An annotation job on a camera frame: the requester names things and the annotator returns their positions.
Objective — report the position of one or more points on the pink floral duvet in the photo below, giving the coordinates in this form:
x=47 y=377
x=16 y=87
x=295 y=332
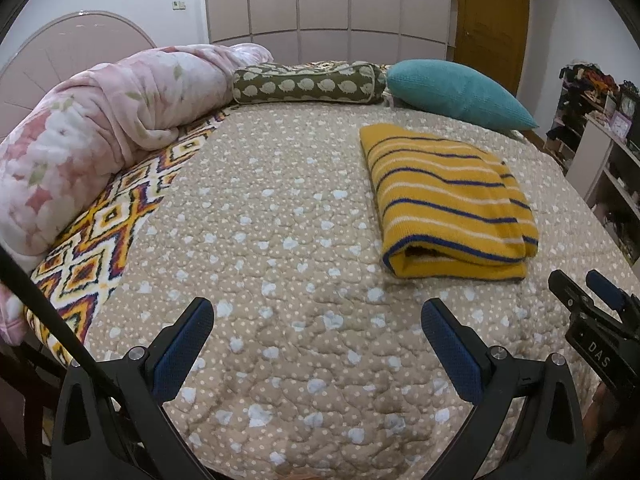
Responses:
x=100 y=110

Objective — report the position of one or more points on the beige dotted quilted bedspread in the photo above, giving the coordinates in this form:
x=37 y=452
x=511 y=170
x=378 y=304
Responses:
x=280 y=240

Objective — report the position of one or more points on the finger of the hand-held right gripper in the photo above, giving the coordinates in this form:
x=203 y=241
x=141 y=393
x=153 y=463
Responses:
x=567 y=292
x=607 y=290

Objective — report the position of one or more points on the wooden door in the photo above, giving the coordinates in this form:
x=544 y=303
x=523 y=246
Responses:
x=492 y=25

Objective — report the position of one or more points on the dark wooden chair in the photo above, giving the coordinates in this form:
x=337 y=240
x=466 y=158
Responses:
x=25 y=400

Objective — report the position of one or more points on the pink table clock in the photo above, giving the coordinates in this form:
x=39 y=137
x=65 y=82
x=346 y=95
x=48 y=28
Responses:
x=620 y=124

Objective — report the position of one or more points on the yellow diamond patterned blanket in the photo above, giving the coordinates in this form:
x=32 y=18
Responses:
x=115 y=215

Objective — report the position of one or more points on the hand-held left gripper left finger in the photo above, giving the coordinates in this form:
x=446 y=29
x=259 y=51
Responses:
x=182 y=350

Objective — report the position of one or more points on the pile of dark clothes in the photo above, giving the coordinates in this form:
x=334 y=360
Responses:
x=587 y=77

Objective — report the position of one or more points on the yellow striped knit sweater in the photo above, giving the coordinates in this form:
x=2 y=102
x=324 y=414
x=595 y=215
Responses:
x=450 y=200

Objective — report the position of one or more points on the teal pillow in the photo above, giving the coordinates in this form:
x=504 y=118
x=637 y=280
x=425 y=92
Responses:
x=455 y=90

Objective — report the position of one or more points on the green hedgehog print bolster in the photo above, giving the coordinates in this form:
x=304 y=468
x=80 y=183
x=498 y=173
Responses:
x=305 y=84

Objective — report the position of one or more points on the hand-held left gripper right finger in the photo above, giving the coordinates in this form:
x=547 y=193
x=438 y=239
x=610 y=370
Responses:
x=452 y=355

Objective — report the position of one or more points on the pink arched headboard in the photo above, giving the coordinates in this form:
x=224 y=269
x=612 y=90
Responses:
x=55 y=45

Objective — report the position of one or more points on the white cluttered shelf unit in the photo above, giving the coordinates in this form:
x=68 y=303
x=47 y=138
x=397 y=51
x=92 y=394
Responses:
x=610 y=160

